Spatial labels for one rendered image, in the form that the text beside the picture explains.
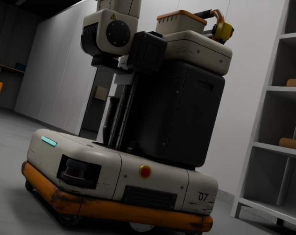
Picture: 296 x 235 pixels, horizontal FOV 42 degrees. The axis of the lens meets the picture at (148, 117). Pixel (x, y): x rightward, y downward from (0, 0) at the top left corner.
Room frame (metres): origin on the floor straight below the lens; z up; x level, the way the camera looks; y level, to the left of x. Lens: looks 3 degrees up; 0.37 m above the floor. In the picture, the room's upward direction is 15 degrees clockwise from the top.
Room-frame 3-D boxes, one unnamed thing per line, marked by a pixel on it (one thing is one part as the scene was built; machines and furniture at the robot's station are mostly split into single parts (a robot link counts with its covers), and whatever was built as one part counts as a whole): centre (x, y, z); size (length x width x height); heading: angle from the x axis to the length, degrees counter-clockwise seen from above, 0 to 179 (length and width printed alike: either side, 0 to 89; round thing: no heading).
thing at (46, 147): (1.70, 0.07, 0.16); 0.67 x 0.64 x 0.25; 120
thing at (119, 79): (1.57, 0.18, 0.68); 0.28 x 0.27 x 0.25; 30
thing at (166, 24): (1.76, -0.03, 0.87); 0.23 x 0.15 x 0.11; 30
